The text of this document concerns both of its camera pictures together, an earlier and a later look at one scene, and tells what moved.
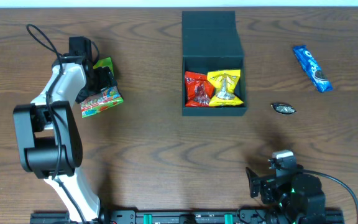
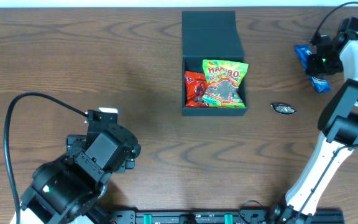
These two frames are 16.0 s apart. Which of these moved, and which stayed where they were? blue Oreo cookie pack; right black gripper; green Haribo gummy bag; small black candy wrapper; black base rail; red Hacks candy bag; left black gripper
Moved: green Haribo gummy bag; right black gripper; left black gripper
Stayed: blue Oreo cookie pack; small black candy wrapper; red Hacks candy bag; black base rail
